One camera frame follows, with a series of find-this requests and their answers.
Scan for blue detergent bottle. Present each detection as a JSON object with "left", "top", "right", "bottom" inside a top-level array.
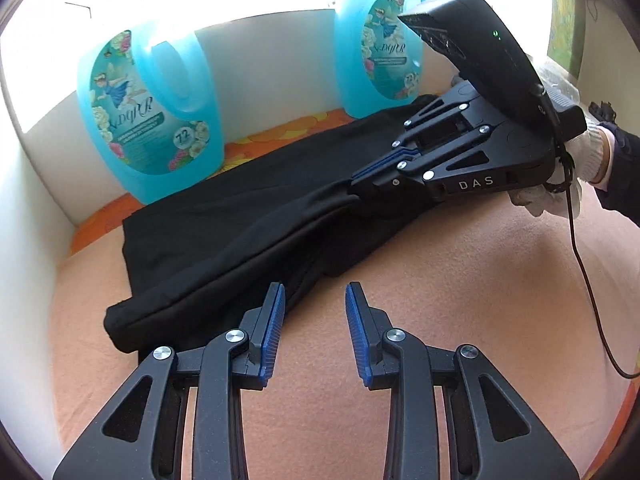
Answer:
[
  {"left": 76, "top": 23, "right": 224, "bottom": 205},
  {"left": 334, "top": 0, "right": 422, "bottom": 118}
]

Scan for blue detergent bottle middle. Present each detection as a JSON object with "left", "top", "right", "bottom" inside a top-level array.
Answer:
[{"left": 334, "top": 0, "right": 422, "bottom": 118}]

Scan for right white gloved hand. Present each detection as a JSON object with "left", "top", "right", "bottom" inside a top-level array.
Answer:
[{"left": 509, "top": 122, "right": 615, "bottom": 219}]

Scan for black cable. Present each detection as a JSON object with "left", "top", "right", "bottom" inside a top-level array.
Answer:
[{"left": 546, "top": 89, "right": 640, "bottom": 380}]

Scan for black pants yellow stripes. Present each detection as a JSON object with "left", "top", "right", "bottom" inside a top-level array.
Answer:
[{"left": 103, "top": 96, "right": 433, "bottom": 354}]

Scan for blue detergent bottle left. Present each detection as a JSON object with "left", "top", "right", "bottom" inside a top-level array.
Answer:
[{"left": 76, "top": 23, "right": 224, "bottom": 205}]

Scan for black camera box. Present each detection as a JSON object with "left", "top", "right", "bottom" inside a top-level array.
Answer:
[{"left": 399, "top": 0, "right": 546, "bottom": 129}]

